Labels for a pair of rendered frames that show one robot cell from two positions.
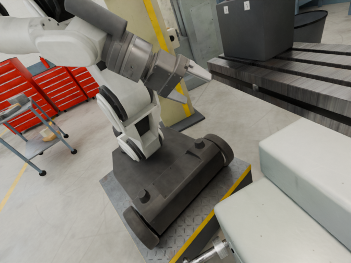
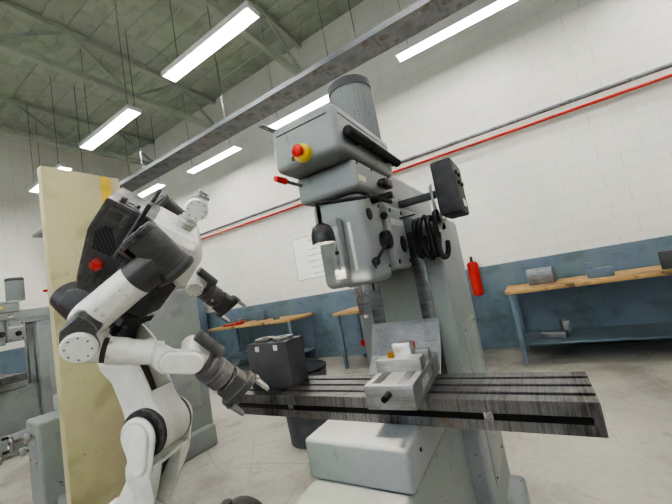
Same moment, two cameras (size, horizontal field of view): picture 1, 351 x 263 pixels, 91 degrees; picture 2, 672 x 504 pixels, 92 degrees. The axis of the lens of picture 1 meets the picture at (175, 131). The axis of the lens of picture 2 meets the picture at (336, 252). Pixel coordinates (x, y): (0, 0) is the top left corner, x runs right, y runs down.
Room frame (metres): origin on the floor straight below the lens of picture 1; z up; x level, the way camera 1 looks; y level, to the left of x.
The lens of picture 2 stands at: (-0.52, 0.57, 1.33)
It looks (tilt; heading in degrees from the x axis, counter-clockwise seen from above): 6 degrees up; 307
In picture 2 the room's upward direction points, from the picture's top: 10 degrees counter-clockwise
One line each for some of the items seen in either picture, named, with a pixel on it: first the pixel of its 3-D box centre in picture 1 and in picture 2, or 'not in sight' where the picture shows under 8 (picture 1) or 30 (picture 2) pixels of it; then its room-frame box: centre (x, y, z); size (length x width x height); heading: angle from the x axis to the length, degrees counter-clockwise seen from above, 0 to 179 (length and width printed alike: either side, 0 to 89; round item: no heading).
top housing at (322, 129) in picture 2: not in sight; (338, 156); (0.15, -0.45, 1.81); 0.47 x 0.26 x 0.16; 97
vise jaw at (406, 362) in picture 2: not in sight; (400, 362); (0.02, -0.40, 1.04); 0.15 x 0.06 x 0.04; 10
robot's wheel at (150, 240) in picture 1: (140, 226); not in sight; (0.44, 0.31, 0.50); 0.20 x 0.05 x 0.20; 26
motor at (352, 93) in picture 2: not in sight; (354, 119); (0.18, -0.69, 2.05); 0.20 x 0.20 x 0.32
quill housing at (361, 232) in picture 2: not in sight; (353, 242); (0.15, -0.44, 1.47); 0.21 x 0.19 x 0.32; 7
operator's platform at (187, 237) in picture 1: (174, 191); not in sight; (0.77, 0.18, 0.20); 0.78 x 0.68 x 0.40; 26
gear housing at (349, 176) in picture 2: not in sight; (347, 190); (0.15, -0.48, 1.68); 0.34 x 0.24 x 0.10; 97
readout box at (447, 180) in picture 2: not in sight; (451, 189); (-0.15, -0.78, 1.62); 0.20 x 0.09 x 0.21; 97
